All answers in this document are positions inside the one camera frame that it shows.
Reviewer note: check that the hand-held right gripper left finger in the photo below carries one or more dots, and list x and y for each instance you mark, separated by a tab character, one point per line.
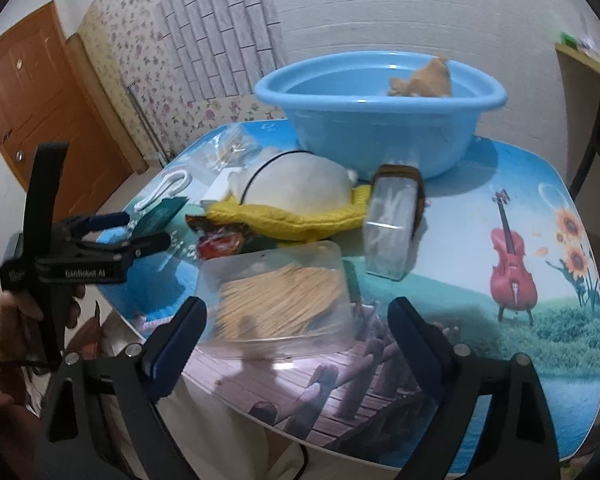
177	350

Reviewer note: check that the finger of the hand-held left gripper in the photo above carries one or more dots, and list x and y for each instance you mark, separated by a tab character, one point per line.
107	220
140	246

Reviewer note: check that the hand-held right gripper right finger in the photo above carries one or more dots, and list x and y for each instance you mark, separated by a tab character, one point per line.
415	350

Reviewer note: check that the green packet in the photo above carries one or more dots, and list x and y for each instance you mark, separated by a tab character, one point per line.
160	215

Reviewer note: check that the white plastic hook hanger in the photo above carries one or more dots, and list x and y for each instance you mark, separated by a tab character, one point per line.
145	201

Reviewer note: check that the clear toothpick box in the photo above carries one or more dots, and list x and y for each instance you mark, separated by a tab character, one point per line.
280	300

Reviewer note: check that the clear cotton swab box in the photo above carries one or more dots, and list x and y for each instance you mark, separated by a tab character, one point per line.
387	230

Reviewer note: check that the clear plastic bag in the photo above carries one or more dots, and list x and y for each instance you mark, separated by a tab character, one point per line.
225	150

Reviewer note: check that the blue plastic basin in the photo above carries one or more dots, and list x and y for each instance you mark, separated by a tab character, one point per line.
355	130

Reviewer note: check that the person's left forearm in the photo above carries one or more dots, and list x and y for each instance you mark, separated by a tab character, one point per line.
0	365

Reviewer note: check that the person's left hand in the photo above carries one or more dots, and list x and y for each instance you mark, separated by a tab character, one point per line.
15	302

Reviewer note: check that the red snack wrapper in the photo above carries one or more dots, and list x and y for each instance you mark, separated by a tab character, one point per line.
220	246

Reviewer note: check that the small white box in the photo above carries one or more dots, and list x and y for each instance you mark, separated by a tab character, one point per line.
220	185

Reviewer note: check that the brown wooden door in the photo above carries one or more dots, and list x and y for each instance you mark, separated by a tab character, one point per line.
40	90

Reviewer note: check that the orange plush toy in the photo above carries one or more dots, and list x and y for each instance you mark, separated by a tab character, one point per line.
425	80

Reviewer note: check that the wooden side desk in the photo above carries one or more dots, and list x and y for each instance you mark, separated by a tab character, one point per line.
585	60

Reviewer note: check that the small green object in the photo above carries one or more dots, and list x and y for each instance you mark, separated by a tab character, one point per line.
568	40

